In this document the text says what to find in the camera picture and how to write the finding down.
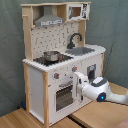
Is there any white oven door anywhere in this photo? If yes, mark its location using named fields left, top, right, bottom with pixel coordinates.
left=49, top=79, right=79, bottom=122

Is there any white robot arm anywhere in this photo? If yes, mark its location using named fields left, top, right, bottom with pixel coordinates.
left=72, top=72, right=128, bottom=105

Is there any grey toy sink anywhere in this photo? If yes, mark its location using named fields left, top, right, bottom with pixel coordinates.
left=66, top=47, right=94, bottom=56

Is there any black toy stovetop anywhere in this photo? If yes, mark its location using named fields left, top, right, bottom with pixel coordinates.
left=33, top=54, right=73, bottom=66

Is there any black toy faucet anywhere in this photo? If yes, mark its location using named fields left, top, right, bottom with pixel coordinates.
left=67, top=33, right=83, bottom=49

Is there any red stove knob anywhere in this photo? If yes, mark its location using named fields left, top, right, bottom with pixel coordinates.
left=71, top=65, right=79, bottom=73
left=54, top=73, right=60, bottom=79

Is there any silver metal pot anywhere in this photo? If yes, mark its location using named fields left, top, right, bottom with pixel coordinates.
left=44, top=51, right=60, bottom=61

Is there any white toy microwave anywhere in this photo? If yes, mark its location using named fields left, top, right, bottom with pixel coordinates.
left=67, top=4, right=89, bottom=20

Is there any grey range hood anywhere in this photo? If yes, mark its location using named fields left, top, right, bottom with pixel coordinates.
left=35, top=6, right=64, bottom=27

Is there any left red stove knob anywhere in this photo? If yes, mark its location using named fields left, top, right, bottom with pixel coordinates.
left=54, top=73, right=60, bottom=79

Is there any right red stove knob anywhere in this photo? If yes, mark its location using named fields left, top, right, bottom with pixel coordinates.
left=71, top=65, right=79, bottom=73

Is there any wooden toy kitchen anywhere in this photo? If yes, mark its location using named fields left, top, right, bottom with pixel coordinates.
left=22, top=2, right=105, bottom=127

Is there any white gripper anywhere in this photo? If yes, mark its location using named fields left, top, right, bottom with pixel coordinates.
left=72, top=72, right=89, bottom=100

